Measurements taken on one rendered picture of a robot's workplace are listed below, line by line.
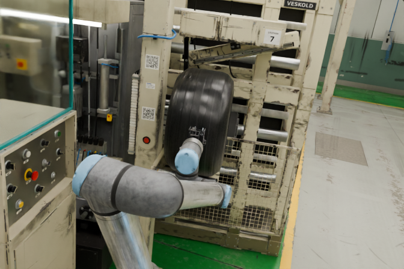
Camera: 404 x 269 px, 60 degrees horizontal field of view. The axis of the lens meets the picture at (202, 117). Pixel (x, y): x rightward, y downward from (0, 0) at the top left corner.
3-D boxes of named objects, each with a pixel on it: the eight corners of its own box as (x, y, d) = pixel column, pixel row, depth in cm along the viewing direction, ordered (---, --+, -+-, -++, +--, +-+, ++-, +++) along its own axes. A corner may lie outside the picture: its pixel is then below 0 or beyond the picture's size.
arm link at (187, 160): (172, 175, 135) (174, 151, 132) (178, 161, 147) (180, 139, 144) (196, 178, 135) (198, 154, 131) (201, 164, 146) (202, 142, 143)
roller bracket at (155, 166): (148, 184, 194) (149, 168, 191) (165, 155, 231) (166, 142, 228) (154, 185, 194) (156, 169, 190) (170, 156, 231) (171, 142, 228)
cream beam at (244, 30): (178, 36, 204) (181, 10, 199) (186, 33, 228) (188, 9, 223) (282, 50, 198) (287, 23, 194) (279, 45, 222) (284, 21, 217)
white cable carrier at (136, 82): (127, 154, 204) (132, 74, 189) (130, 150, 209) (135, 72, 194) (134, 155, 204) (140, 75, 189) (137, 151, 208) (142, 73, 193)
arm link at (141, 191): (168, 177, 78) (236, 183, 141) (121, 163, 82) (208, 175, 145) (153, 229, 76) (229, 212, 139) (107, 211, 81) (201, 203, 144)
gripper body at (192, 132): (206, 128, 159) (202, 137, 147) (204, 145, 162) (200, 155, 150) (189, 125, 160) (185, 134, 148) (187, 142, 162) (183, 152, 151)
